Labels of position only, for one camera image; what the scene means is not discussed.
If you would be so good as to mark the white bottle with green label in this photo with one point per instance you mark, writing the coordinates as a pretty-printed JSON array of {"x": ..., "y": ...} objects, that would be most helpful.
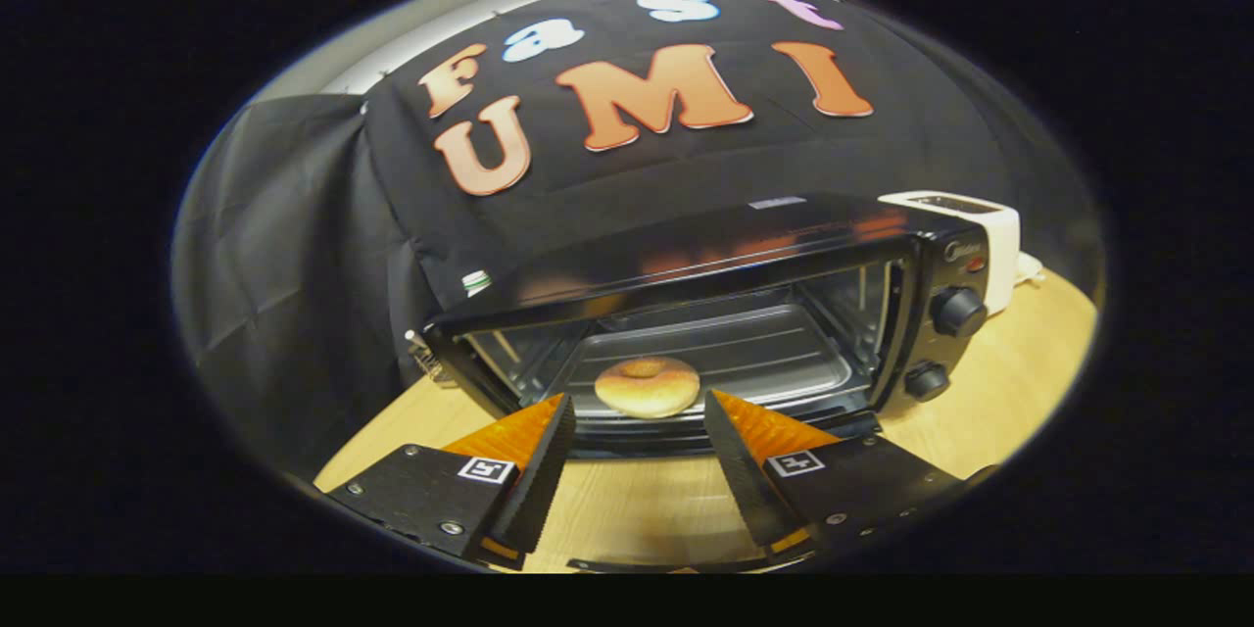
[{"x": 477, "y": 283}]

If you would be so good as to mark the golden brown donut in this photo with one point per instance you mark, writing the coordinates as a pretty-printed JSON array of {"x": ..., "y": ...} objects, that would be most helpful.
[{"x": 647, "y": 392}]

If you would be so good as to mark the black backdrop cloth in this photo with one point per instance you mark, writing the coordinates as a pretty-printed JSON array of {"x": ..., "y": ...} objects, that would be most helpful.
[{"x": 294, "y": 216}]

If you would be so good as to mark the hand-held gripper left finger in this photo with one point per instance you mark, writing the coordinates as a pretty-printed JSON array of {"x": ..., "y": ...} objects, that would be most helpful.
[{"x": 544, "y": 480}]

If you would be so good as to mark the black toaster oven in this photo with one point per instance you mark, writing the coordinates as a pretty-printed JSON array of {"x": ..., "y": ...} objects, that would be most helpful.
[{"x": 745, "y": 245}]

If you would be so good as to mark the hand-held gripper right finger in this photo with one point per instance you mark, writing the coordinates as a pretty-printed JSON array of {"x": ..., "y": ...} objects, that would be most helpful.
[{"x": 745, "y": 485}]

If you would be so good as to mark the white pop-up toaster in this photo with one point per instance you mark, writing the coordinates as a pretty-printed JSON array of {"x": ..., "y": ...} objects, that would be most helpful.
[{"x": 1001, "y": 255}]

